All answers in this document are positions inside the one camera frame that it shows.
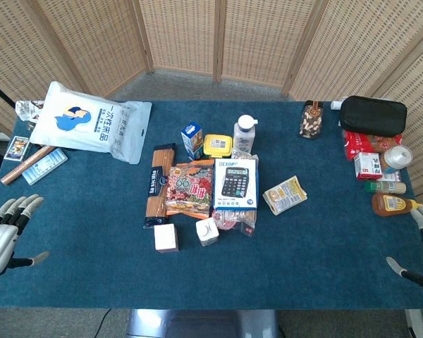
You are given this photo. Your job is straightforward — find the yellow lidded container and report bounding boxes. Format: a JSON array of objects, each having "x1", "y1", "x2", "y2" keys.
[{"x1": 203, "y1": 133, "x2": 233, "y2": 158}]

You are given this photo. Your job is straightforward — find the yellow white sachet pack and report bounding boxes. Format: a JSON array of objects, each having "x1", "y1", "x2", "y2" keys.
[{"x1": 262, "y1": 175, "x2": 308, "y2": 216}]

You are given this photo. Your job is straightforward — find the colourful snack bag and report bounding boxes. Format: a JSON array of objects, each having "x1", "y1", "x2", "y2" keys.
[{"x1": 164, "y1": 158, "x2": 216, "y2": 220}]

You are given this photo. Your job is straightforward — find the crumpled white snack wrapper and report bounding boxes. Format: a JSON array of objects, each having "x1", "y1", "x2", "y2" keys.
[{"x1": 14, "y1": 99, "x2": 45, "y2": 124}]

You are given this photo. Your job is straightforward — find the red white medicine box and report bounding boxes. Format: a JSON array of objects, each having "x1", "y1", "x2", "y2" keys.
[{"x1": 354, "y1": 151, "x2": 384, "y2": 181}]

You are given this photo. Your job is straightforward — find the small white milk carton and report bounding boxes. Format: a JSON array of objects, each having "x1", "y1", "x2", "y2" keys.
[{"x1": 195, "y1": 217, "x2": 220, "y2": 247}]

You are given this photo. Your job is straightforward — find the brown wooden rolling stick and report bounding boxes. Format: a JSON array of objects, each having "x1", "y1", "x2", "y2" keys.
[{"x1": 0, "y1": 145, "x2": 57, "y2": 185}]

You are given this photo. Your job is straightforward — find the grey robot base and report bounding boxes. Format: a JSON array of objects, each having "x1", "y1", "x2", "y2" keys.
[{"x1": 126, "y1": 308, "x2": 280, "y2": 338}]

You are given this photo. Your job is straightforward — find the clear white-cap bottle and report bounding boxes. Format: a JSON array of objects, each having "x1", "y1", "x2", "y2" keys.
[{"x1": 233, "y1": 114, "x2": 259, "y2": 154}]

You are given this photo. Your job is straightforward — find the blue white small carton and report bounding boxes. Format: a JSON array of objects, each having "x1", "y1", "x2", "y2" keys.
[{"x1": 180, "y1": 121, "x2": 204, "y2": 162}]

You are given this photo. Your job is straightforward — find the bamboo folding screen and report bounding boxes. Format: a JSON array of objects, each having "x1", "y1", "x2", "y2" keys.
[{"x1": 0, "y1": 0, "x2": 423, "y2": 208}]

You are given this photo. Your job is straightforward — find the blue white calculator box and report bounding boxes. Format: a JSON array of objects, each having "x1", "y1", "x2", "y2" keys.
[{"x1": 212, "y1": 158, "x2": 259, "y2": 211}]

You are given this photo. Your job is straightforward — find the green cap spice jar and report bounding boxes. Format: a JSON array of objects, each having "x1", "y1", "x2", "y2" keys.
[{"x1": 364, "y1": 180, "x2": 407, "y2": 195}]

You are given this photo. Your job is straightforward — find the red snack bag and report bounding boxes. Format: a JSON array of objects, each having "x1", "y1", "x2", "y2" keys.
[{"x1": 344, "y1": 129, "x2": 403, "y2": 161}]

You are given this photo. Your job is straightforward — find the clear tape roll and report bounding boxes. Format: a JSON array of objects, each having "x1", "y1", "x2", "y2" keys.
[{"x1": 384, "y1": 144, "x2": 414, "y2": 170}]

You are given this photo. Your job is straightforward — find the black floor cable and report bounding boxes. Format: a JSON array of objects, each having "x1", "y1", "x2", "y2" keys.
[{"x1": 90, "y1": 308, "x2": 112, "y2": 338}]

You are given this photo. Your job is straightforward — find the large white bedding bag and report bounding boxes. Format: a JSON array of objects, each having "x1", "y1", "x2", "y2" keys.
[{"x1": 29, "y1": 81, "x2": 153, "y2": 165}]

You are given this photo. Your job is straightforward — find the brown nut snack bag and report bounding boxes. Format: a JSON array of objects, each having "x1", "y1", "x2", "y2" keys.
[{"x1": 299, "y1": 100, "x2": 324, "y2": 140}]

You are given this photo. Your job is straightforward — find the black zip pouch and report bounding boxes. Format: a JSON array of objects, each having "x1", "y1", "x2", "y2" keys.
[{"x1": 339, "y1": 95, "x2": 408, "y2": 137}]

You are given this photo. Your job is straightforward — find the small white pink box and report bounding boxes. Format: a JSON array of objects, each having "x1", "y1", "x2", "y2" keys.
[{"x1": 153, "y1": 223, "x2": 180, "y2": 254}]

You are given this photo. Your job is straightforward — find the blue table cloth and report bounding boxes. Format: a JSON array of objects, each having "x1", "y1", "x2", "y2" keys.
[{"x1": 0, "y1": 100, "x2": 423, "y2": 311}]

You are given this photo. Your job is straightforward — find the brown sauce squeeze bottle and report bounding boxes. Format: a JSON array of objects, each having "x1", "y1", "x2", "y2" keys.
[{"x1": 371, "y1": 192, "x2": 423, "y2": 217}]

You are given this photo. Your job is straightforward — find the spaghetti pack with black label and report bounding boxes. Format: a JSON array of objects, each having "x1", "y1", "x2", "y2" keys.
[{"x1": 144, "y1": 142, "x2": 178, "y2": 228}]

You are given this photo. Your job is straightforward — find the light blue tissue pack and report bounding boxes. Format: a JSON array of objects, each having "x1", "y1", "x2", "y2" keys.
[{"x1": 21, "y1": 147, "x2": 69, "y2": 186}]

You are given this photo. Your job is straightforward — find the small card deck box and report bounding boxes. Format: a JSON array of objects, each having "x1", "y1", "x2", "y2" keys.
[{"x1": 4, "y1": 135, "x2": 31, "y2": 162}]

